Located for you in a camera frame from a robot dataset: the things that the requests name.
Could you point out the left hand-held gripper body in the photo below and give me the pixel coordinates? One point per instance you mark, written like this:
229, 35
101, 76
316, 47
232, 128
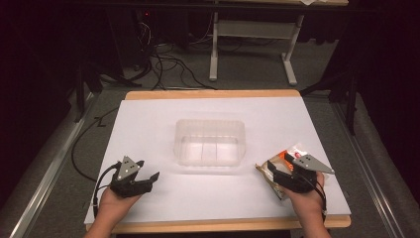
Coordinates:
127, 185

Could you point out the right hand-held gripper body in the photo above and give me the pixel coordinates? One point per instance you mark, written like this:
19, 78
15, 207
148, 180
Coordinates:
298, 178

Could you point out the orange and white snack packet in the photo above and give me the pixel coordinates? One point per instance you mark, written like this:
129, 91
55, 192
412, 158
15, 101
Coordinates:
286, 155

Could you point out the tan snack packet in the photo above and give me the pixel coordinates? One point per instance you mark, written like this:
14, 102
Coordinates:
268, 180

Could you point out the clear plastic container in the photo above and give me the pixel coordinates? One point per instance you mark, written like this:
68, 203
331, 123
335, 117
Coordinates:
210, 142

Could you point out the person's left hand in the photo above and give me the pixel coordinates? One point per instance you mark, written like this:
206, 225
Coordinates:
115, 202

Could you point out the person's right hand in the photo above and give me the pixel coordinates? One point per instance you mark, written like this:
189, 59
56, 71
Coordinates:
307, 203

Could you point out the white table sheet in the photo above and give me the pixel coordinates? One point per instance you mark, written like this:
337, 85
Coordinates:
204, 195

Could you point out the black stand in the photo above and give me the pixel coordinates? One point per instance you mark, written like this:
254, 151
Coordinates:
86, 82
346, 89

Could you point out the wooden table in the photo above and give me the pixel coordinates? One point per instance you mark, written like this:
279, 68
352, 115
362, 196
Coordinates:
211, 94

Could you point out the metal floor rail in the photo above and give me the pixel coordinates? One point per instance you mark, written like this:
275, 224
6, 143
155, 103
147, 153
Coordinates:
49, 168
363, 168

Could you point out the white desk frame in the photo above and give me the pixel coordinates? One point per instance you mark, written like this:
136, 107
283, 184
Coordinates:
254, 29

